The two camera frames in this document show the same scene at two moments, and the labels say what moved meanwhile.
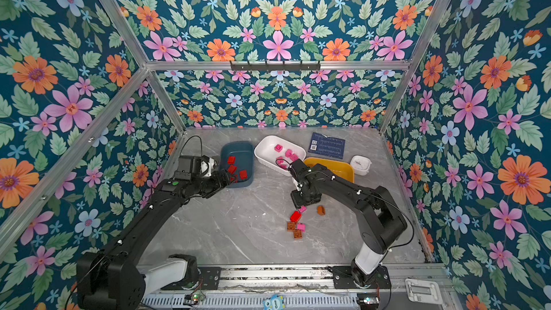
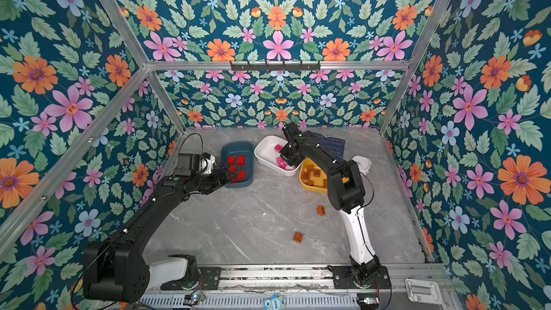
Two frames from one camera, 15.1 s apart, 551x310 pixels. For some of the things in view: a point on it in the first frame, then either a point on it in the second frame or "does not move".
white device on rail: (423, 291) does not move
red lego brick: (295, 217) -> (241, 161)
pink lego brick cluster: (280, 163) does not move
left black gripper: (218, 184) does not move
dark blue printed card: (327, 146) does not move
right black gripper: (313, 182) -> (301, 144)
